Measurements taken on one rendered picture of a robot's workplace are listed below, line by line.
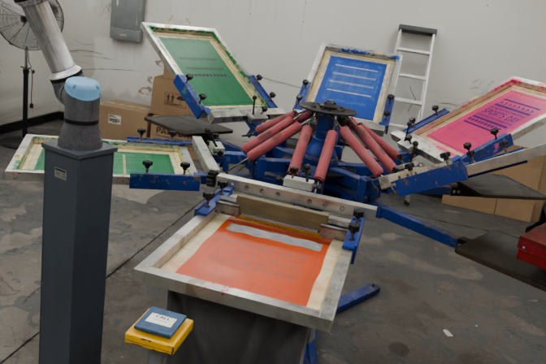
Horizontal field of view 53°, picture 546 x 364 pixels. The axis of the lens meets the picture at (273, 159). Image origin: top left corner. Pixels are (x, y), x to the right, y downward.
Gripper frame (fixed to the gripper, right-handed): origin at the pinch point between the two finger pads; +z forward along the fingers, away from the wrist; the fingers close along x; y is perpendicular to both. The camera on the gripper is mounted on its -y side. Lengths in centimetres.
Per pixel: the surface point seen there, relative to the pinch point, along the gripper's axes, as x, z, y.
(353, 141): 25, 88, 32
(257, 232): 3, 39, 92
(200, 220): -12, 23, 90
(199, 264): -1, 12, 112
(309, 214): 21, 46, 86
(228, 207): -7, 35, 81
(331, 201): 22, 66, 72
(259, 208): 4, 40, 82
